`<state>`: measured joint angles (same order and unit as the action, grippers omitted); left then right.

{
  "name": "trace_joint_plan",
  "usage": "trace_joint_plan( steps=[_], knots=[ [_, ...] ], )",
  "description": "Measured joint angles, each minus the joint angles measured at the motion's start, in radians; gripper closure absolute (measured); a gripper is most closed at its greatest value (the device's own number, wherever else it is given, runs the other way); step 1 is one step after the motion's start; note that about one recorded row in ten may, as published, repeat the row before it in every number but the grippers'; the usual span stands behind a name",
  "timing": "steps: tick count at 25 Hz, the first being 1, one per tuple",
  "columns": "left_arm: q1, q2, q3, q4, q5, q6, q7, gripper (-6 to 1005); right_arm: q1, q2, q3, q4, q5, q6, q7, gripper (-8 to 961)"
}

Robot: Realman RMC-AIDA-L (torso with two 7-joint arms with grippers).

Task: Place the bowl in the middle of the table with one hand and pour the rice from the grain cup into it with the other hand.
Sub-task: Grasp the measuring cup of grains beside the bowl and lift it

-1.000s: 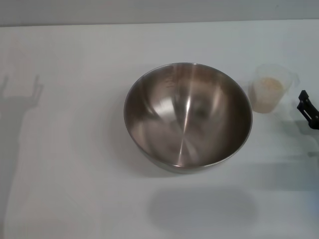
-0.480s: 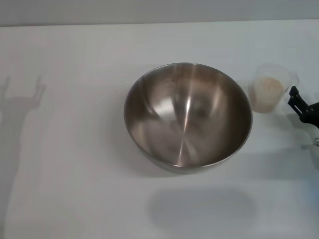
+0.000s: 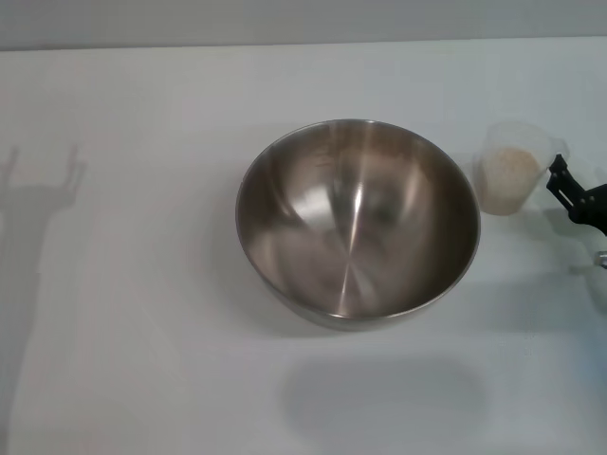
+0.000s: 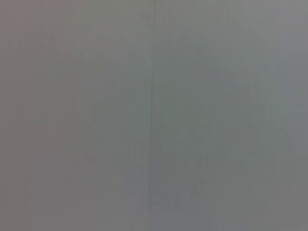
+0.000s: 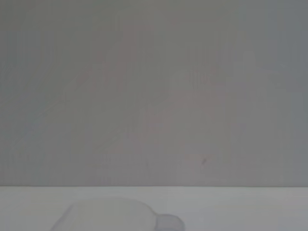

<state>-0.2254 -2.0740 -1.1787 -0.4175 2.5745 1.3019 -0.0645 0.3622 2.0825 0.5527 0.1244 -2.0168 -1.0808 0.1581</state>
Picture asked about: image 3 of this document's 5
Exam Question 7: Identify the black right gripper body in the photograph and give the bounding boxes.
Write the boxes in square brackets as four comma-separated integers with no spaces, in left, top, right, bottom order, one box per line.
[570,182,607,236]

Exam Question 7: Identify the white rice grains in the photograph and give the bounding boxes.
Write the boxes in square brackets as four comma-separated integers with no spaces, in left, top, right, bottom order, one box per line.
[475,145,543,215]

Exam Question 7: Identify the clear plastic measuring cup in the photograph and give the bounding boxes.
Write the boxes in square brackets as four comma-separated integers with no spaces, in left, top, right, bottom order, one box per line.
[472,119,570,217]

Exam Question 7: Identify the stainless steel mixing bowl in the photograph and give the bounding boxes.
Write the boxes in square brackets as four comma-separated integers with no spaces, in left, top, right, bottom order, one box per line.
[234,118,482,332]

